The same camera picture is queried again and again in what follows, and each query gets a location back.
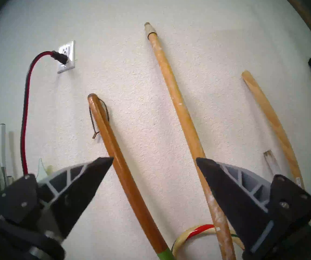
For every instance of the light wooden pole threaded tip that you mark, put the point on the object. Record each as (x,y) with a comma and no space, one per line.
(182,113)

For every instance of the striped candy cane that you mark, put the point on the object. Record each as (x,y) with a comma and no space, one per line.
(198,229)

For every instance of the light wooden stick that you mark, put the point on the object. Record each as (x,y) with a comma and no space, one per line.
(269,110)

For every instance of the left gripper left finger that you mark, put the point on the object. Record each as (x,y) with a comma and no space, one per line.
(71,186)

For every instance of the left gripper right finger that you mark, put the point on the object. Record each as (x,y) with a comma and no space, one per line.
(234,191)

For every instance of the dark brown wooden pole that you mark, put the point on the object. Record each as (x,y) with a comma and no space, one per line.
(123,170)

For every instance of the white wall outlet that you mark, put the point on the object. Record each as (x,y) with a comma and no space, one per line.
(66,56)

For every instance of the grey metal strip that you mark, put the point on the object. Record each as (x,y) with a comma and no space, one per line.
(271,160)

